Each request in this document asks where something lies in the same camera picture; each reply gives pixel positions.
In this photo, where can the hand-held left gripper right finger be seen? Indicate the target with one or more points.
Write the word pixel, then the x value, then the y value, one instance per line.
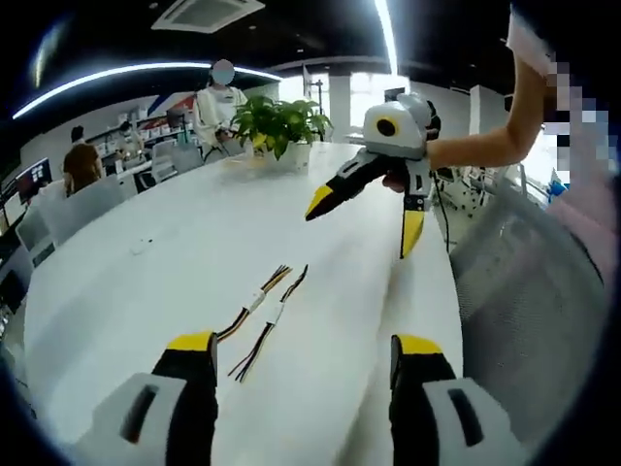
pixel 436 412

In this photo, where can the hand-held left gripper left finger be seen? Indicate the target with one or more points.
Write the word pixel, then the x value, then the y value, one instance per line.
pixel 160 412

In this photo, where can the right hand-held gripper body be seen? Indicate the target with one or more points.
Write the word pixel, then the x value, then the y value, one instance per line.
pixel 395 131

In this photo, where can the person's right hand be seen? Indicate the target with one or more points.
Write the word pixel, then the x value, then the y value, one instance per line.
pixel 394 180

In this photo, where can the black monitor stand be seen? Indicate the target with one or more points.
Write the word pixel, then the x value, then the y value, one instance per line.
pixel 317 111

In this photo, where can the green potted plant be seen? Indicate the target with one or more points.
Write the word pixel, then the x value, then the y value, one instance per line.
pixel 276 121

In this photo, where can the straight ceiling light strip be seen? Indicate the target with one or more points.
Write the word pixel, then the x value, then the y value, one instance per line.
pixel 388 34

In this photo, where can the grey mesh office chair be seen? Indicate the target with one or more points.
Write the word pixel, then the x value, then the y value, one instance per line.
pixel 524 315

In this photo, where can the small white object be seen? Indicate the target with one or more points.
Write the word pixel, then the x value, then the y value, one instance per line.
pixel 140 247

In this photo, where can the person's pink clothing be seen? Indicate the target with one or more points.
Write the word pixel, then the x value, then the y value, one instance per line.
pixel 592 228

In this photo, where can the ceiling air vent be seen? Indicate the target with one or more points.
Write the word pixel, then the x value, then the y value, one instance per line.
pixel 208 12

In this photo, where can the curved ceiling light strip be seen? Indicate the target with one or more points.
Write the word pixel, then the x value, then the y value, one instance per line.
pixel 121 75

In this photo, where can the computer monitor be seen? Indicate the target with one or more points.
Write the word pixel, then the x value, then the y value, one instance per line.
pixel 33 179

